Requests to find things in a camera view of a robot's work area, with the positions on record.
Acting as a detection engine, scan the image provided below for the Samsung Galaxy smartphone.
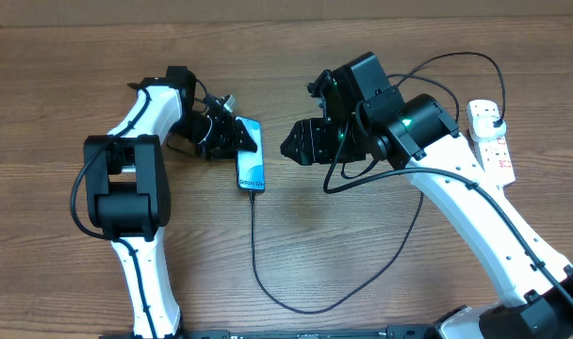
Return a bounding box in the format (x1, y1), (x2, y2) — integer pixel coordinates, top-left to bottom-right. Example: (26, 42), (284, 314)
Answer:
(237, 121), (266, 192)

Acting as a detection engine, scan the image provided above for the black USB charging cable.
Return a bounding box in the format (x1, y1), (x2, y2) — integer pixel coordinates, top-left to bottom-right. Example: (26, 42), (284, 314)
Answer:
(247, 51), (507, 315)

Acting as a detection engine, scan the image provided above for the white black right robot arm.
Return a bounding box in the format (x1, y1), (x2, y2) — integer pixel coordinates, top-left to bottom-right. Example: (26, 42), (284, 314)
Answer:
(281, 53), (573, 338)

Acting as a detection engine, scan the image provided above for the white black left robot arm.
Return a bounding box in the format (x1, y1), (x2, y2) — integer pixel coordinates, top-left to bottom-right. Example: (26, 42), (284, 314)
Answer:
(74, 66), (265, 338)

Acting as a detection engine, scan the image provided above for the white charger plug adapter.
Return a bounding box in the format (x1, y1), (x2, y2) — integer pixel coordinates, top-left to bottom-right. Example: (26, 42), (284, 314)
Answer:
(469, 116), (507, 142)

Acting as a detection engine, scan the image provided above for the white power strip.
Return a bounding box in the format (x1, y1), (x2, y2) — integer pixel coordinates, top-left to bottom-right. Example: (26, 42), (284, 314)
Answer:
(466, 99), (516, 188)

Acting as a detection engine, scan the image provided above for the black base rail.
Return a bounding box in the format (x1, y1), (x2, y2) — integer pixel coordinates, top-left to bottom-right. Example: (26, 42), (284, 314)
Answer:
(184, 324), (440, 339)

